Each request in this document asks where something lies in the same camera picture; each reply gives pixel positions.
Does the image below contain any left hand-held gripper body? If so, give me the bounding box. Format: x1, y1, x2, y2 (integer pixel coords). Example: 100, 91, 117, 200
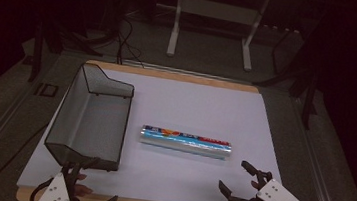
35, 157, 107, 201

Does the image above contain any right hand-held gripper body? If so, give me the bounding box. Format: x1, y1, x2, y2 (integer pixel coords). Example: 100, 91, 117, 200
228, 167, 315, 201

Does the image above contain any black wire mesh basket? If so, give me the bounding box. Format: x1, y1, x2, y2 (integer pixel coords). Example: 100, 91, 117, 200
41, 59, 138, 174

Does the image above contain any long silver foil box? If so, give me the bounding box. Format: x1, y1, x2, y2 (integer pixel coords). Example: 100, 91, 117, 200
137, 124, 234, 162

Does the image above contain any person's left hand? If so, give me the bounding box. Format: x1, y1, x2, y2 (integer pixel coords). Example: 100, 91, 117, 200
72, 172, 95, 198

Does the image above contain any dark floor plate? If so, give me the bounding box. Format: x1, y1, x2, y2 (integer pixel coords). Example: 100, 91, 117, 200
33, 81, 60, 99

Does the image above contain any black stand leg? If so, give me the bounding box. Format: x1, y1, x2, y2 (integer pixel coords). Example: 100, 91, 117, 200
27, 18, 47, 84
298, 69, 322, 131

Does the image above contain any white paper sheet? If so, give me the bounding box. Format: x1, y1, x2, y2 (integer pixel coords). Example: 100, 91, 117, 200
15, 60, 292, 201

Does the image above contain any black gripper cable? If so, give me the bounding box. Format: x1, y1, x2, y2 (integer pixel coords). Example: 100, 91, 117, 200
29, 175, 56, 201

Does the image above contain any thin black cable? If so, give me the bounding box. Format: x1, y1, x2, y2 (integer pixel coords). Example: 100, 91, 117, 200
0, 117, 49, 201

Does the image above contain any black cable bundle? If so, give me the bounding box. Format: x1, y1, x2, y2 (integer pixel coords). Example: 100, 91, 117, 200
113, 16, 150, 69

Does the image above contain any white metal stand frame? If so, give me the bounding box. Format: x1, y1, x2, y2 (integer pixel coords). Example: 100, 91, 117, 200
164, 0, 271, 74

